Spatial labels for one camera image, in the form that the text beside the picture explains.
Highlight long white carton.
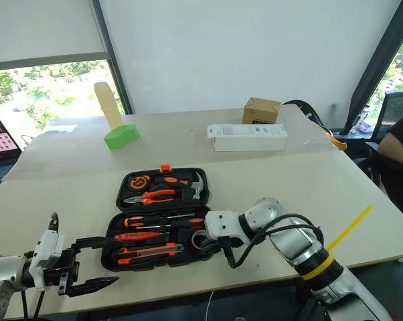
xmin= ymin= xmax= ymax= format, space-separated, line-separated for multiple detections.
xmin=206 ymin=123 xmax=289 ymax=152

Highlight green plastic block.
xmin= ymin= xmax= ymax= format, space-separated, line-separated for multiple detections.
xmin=103 ymin=123 xmax=141 ymax=150

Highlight dark slanted window post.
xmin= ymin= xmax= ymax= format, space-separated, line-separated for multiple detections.
xmin=343 ymin=0 xmax=403 ymax=135

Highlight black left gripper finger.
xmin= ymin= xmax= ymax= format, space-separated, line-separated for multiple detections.
xmin=67 ymin=276 xmax=120 ymax=299
xmin=70 ymin=235 xmax=117 ymax=255

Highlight thin white cable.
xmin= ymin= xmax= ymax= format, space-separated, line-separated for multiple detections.
xmin=206 ymin=290 xmax=216 ymax=321

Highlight dark window frame post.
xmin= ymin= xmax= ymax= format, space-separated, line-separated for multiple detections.
xmin=87 ymin=0 xmax=134 ymax=115

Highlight claw hammer orange black grip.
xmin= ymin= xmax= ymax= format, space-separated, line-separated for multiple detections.
xmin=153 ymin=171 xmax=206 ymax=202

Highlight orange black tape measure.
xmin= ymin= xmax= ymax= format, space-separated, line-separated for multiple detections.
xmin=128 ymin=174 xmax=151 ymax=190

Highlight black bag strap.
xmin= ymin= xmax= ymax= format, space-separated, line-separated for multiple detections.
xmin=281 ymin=99 xmax=327 ymax=132

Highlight black tool case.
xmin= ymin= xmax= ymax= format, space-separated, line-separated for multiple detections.
xmin=100 ymin=163 xmax=223 ymax=272

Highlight orange handled pliers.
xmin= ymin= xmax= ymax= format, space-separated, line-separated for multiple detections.
xmin=123 ymin=189 xmax=177 ymax=206

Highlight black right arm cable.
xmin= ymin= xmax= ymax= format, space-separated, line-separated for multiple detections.
xmin=220 ymin=213 xmax=325 ymax=270

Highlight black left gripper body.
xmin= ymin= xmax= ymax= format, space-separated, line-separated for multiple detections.
xmin=42 ymin=248 xmax=81 ymax=296

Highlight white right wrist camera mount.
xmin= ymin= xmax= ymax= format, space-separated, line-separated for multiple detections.
xmin=204 ymin=210 xmax=253 ymax=249

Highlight orange strap piece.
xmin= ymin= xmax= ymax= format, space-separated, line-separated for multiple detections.
xmin=316 ymin=124 xmax=347 ymax=150

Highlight cross screwdriver orange black handle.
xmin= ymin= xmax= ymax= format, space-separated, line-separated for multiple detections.
xmin=135 ymin=217 xmax=206 ymax=232

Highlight dark laptop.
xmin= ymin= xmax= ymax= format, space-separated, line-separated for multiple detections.
xmin=0 ymin=110 xmax=23 ymax=185

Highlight black tape roll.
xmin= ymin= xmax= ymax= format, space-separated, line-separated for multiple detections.
xmin=191 ymin=229 xmax=220 ymax=252

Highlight white paper sheet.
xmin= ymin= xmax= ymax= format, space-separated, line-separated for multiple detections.
xmin=43 ymin=124 xmax=78 ymax=135

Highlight brown cardboard box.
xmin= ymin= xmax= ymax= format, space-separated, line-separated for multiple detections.
xmin=242 ymin=96 xmax=283 ymax=126

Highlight yellow cable tie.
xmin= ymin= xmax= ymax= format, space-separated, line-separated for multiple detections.
xmin=303 ymin=205 xmax=374 ymax=282

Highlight white roller blind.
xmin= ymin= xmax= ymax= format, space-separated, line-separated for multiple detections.
xmin=0 ymin=0 xmax=108 ymax=73

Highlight purple bundle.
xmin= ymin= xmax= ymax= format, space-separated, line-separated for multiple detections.
xmin=354 ymin=106 xmax=376 ymax=134

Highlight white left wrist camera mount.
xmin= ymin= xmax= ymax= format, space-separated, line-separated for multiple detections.
xmin=29 ymin=229 xmax=66 ymax=290

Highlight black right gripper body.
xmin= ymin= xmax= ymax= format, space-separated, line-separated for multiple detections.
xmin=201 ymin=236 xmax=235 ymax=257

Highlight pale yellow upright block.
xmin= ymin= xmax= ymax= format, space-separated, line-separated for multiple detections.
xmin=93 ymin=81 xmax=123 ymax=130

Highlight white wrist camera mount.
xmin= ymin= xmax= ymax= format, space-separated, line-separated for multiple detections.
xmin=204 ymin=210 xmax=253 ymax=249
xmin=29 ymin=229 xmax=66 ymax=290

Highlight black mesh office chair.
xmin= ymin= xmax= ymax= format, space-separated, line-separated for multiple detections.
xmin=364 ymin=89 xmax=403 ymax=158

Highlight orange black utility knife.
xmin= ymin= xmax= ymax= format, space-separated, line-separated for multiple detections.
xmin=109 ymin=243 xmax=185 ymax=268

